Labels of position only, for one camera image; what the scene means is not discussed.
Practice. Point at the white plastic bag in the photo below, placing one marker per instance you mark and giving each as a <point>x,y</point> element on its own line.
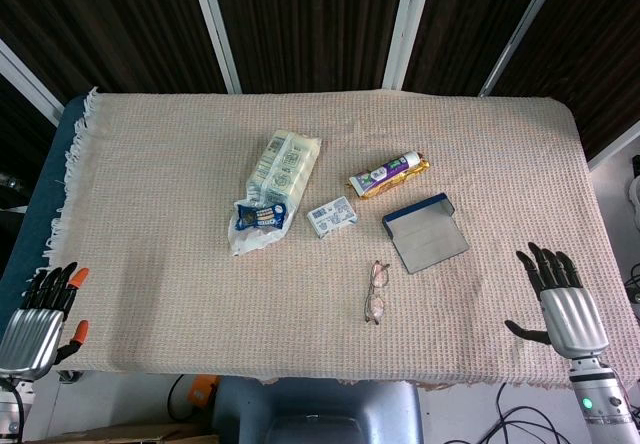
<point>250,241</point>

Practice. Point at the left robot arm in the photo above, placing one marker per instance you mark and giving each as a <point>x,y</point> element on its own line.
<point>10,409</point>

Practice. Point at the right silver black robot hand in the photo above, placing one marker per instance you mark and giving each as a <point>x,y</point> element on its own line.
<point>572,319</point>

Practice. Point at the white purple toothpaste tube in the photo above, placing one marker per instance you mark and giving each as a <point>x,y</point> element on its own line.
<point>385,170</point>

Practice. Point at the small white blue packet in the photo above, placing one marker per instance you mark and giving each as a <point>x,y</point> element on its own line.
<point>332,216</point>

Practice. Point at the orange device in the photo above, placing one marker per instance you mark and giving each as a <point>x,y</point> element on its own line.
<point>202,391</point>

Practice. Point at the blue Oreo cookie pack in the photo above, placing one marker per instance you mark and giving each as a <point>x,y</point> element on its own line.
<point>260,215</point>

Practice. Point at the blue grey glasses case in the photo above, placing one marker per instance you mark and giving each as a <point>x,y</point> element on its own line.
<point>425,239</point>

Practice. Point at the pale yellow tissue pack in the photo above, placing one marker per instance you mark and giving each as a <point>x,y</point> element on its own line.
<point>285,164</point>

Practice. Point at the beige waffle tablecloth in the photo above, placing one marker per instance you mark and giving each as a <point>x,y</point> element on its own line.
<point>200,289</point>

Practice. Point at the thin-framed eyeglasses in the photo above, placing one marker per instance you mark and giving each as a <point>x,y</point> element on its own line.
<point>378,276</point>

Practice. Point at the silver aluminium extrusion post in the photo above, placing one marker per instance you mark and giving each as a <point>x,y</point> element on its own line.
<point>615,146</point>
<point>407,24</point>
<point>30,84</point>
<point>215,24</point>
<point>522,29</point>

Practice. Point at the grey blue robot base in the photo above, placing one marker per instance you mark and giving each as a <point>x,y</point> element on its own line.
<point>320,414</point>

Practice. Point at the left silver robot hand orange fingertips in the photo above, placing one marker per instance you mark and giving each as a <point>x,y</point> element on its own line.
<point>30,334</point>

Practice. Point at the gold foil snack pack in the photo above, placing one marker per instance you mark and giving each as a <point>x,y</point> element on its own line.
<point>392,187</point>

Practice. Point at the table caster wheel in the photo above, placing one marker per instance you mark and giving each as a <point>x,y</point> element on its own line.
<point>70,375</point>

